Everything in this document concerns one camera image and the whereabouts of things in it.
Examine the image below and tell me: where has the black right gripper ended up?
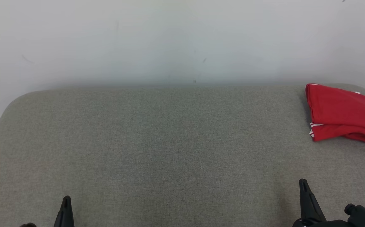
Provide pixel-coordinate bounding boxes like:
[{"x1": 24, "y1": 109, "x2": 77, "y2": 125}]
[{"x1": 292, "y1": 178, "x2": 351, "y2": 227}]

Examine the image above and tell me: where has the red Bulls 23 jersey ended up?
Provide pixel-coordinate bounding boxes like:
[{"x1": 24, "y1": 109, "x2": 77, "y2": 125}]
[{"x1": 305, "y1": 83, "x2": 365, "y2": 147}]

